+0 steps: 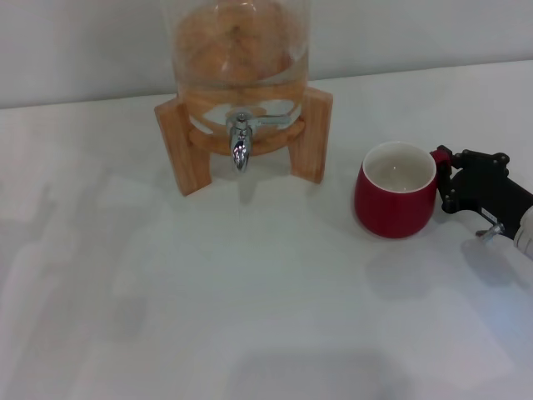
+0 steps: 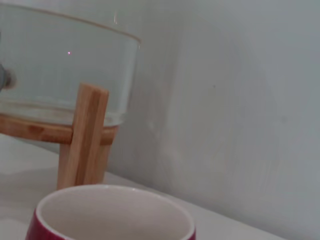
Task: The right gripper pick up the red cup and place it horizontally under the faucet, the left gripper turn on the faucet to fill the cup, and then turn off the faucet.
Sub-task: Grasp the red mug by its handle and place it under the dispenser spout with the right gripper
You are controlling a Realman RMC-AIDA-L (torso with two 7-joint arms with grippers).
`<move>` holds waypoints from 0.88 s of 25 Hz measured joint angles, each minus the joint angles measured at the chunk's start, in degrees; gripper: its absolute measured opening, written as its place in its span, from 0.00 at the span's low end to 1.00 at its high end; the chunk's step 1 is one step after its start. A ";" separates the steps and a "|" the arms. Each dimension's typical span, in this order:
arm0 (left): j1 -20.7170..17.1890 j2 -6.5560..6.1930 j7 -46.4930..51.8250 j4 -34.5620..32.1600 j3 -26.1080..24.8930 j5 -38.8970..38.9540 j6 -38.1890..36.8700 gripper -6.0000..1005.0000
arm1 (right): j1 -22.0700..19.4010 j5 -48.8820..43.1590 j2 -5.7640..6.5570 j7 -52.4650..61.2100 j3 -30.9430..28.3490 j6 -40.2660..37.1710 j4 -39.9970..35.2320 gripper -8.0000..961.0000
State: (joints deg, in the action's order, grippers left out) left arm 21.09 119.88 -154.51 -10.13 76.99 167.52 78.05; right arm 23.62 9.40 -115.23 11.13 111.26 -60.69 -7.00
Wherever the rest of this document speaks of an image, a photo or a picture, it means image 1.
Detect chrome faucet with lever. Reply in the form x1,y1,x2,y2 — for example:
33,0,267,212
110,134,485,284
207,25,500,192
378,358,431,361
226,111,291,173

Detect red cup with white inside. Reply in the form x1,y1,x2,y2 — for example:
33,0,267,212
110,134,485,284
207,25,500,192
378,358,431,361
353,141,453,240

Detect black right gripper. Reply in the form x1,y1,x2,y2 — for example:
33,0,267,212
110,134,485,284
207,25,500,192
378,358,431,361
435,144,533,234

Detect wooden dispenser stand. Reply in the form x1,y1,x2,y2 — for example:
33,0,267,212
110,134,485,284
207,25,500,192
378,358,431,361
153,86,335,197

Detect silver cable connector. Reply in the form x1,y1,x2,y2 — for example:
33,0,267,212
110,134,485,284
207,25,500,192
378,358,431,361
476,223,506,242

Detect clear glass water dispenser jar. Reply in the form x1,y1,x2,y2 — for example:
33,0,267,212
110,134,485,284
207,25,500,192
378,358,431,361
160,0,311,137

